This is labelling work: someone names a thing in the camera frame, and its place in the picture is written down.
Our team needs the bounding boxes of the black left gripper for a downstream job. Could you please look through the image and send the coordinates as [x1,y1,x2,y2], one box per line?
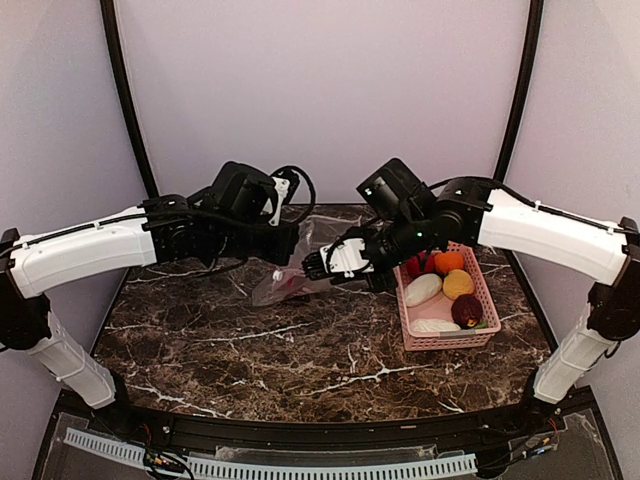
[210,217,301,266]

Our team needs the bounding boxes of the pink plastic basket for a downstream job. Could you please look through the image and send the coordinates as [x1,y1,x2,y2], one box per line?
[394,242,501,351]

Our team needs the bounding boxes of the white toy vegetable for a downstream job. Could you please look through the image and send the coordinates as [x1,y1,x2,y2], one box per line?
[410,318,461,334]
[404,273,442,307]

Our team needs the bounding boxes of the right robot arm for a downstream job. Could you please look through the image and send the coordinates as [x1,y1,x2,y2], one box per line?
[320,158,639,434]

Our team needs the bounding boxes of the dark red toy fruit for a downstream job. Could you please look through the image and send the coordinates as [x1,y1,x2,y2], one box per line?
[451,294,483,329]

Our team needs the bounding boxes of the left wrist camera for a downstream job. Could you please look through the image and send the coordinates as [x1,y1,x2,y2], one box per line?
[261,170,300,227]

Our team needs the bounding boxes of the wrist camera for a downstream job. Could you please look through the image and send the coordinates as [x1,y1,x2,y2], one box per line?
[261,170,300,227]
[302,238,374,281]

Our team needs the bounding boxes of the black frame post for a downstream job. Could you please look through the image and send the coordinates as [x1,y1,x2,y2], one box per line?
[493,0,545,181]
[99,0,159,198]

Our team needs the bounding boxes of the clear zip top bag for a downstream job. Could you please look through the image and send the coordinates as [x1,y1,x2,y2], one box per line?
[251,214,363,307]

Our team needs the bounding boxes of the orange toy tangerine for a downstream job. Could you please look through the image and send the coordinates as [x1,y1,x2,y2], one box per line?
[434,252,465,276]

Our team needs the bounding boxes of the left black frame post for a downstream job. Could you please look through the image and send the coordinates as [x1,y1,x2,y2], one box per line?
[99,0,159,198]

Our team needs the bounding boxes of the white slotted cable duct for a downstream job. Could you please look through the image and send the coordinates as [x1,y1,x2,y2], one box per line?
[64,427,478,480]

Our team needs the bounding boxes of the red toy pepper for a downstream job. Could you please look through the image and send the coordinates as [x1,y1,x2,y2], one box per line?
[405,251,435,279]

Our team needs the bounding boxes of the right black frame post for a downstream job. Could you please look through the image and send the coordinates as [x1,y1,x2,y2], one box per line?
[493,0,545,181]

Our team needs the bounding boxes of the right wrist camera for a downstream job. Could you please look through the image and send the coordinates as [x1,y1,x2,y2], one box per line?
[302,238,374,281]

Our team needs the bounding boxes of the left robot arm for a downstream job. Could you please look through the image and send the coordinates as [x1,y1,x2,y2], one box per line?
[1,161,316,436]

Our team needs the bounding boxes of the yellow toy fruit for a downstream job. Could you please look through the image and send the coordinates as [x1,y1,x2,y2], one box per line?
[442,269,475,301]

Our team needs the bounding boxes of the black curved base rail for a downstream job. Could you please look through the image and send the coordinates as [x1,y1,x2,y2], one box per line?
[76,380,575,452]

